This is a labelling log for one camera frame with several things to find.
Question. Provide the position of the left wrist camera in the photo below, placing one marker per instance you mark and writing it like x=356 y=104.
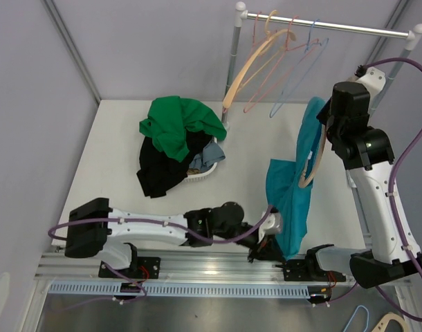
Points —
x=272 y=225

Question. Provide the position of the light blue wire hanger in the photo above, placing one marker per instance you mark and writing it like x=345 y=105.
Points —
x=313 y=50

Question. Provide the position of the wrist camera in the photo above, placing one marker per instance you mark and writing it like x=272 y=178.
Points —
x=272 y=225
x=372 y=79

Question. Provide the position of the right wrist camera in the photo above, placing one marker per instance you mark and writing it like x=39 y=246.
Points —
x=372 y=79

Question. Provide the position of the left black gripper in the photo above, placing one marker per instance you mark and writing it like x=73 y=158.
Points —
x=268 y=250

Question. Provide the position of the white plastic basket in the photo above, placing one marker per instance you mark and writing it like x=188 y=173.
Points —
x=203 y=175

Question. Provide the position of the black t shirt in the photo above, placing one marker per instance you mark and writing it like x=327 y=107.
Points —
x=159 y=173

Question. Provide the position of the wooden hanger on floor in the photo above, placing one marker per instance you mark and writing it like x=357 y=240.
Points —
x=383 y=323

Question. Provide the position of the grey blue t shirt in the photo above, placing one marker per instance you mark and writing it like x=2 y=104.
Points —
x=211 y=154

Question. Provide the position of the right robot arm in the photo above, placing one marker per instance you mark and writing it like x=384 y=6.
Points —
x=366 y=153

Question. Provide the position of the beige wooden hanger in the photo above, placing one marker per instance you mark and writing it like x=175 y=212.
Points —
x=306 y=180
x=270 y=39

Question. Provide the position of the green t shirt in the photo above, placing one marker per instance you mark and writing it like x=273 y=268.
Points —
x=170 y=118

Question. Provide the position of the teal t shirt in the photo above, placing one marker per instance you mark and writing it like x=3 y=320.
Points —
x=283 y=177

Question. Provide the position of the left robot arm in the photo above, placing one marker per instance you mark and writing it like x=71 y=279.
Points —
x=99 y=231

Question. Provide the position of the beige t shirt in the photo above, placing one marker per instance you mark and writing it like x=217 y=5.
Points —
x=191 y=172

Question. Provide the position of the blue hanger on floor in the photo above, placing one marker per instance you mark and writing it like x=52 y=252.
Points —
x=359 y=320

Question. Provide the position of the aluminium mounting rail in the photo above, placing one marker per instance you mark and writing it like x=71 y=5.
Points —
x=179 y=266

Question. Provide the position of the metal clothes rack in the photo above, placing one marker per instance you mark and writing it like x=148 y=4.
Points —
x=411 y=37

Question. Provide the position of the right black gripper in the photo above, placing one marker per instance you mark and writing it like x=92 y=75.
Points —
x=323 y=115

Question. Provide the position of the white slotted cable duct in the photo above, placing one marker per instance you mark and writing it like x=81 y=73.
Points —
x=162 y=289

